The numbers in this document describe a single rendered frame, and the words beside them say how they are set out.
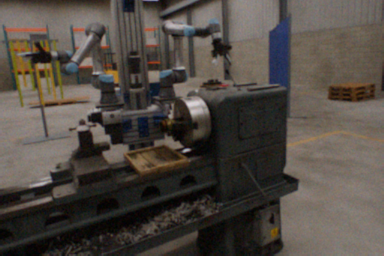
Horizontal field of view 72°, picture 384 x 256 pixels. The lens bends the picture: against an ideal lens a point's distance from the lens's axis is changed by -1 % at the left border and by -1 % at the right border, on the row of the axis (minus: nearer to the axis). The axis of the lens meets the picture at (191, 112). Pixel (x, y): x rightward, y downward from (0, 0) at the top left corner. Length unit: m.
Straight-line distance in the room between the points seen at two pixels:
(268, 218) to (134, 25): 1.85
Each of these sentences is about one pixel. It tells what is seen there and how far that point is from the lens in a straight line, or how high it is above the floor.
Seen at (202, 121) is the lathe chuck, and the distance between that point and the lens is 1.59.
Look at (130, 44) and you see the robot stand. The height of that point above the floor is 1.63.
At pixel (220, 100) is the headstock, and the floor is 1.23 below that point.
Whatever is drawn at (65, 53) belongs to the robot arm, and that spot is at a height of 1.57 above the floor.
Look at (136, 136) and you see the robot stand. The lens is 2.31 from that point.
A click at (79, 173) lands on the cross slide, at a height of 0.97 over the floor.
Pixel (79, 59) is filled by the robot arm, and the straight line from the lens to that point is 2.17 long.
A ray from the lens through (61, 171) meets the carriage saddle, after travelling 1.69.
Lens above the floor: 1.47
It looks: 11 degrees down
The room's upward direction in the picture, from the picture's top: 3 degrees counter-clockwise
